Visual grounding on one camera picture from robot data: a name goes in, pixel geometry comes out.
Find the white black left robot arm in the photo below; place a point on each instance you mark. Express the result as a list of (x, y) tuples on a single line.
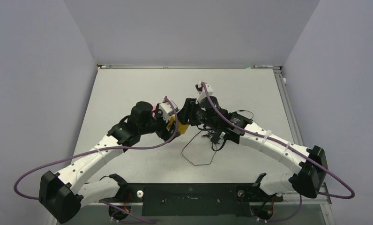
[(65, 192)]

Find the pink triangular power strip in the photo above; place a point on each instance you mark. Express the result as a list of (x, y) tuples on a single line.
[(154, 111)]

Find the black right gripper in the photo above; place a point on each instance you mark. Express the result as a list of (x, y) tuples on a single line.
[(184, 115)]

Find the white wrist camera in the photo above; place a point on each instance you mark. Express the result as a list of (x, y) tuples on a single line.
[(204, 90), (168, 110)]

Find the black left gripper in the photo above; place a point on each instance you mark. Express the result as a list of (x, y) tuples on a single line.
[(164, 133)]

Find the black TP-Link adapter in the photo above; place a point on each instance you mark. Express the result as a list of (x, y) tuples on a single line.
[(217, 138)]

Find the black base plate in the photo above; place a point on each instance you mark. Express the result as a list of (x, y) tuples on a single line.
[(193, 199)]

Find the aluminium frame rail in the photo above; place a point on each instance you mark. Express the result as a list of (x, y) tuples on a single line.
[(281, 83)]

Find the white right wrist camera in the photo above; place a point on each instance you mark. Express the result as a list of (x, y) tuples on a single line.
[(204, 90)]

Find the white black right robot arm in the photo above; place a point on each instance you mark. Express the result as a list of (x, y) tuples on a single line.
[(305, 166)]

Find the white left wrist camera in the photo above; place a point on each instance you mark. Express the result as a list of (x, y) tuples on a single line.
[(168, 110)]

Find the yellow block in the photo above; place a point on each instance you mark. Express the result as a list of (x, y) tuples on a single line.
[(181, 128)]

